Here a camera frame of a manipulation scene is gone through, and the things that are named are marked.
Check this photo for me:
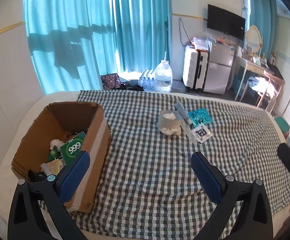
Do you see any oval white mirror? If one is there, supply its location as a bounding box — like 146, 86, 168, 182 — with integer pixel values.
245, 25, 262, 54

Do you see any green plastic wrapper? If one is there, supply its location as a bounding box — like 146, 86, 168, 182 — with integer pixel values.
48, 146, 61, 162

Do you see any white hard-shell suitcase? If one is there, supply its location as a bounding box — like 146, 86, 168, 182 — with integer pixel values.
182, 46, 208, 90

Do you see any beige small carton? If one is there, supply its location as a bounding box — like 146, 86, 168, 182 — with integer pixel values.
40, 159, 64, 176

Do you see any silver mini fridge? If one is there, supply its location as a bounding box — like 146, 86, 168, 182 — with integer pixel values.
203, 42, 234, 95

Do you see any green checkered cloth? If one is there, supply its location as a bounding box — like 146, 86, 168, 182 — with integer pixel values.
38, 89, 290, 240

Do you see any black wall television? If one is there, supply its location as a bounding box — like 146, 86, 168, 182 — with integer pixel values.
207, 4, 246, 40

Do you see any pack of small water bottles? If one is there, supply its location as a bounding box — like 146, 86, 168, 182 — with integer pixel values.
138, 70, 155, 92

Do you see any teal right curtain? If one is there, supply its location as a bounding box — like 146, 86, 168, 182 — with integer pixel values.
249, 0, 278, 60

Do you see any wooden chair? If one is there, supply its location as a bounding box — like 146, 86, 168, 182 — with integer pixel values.
257, 71, 285, 113

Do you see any dark patterned bag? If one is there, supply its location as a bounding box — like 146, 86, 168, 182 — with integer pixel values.
101, 73, 121, 90

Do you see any wooden desk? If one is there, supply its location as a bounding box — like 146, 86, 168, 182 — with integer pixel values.
227, 55, 273, 101

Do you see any brown cardboard box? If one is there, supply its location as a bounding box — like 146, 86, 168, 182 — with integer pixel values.
11, 101, 111, 212

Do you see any large clear water jug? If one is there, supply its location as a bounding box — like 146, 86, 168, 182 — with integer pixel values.
154, 52, 172, 93

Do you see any white tube in box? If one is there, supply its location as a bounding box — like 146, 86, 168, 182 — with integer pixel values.
50, 139, 65, 152

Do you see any green 999 medicine box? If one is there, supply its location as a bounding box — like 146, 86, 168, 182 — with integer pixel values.
60, 132, 85, 165

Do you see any teal window curtain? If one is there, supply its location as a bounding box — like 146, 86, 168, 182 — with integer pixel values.
23, 0, 172, 94

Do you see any grey-blue ointment tube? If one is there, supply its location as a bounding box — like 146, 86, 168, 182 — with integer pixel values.
174, 101, 193, 126

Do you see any person's hand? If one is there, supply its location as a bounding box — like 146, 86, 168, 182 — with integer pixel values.
274, 209, 290, 239

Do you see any cardboard tape roll ring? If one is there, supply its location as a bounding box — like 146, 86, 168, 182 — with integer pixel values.
157, 109, 183, 131

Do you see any clear plastic strip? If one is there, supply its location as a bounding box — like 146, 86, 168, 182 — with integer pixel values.
181, 120, 198, 144

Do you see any white printed sachet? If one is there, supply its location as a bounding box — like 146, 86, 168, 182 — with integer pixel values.
191, 124, 213, 144

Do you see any teal blister pill pack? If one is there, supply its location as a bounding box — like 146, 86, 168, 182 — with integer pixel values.
188, 108, 213, 127

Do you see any crumpled white gauze cloth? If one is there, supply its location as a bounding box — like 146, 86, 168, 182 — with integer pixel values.
156, 110, 182, 136

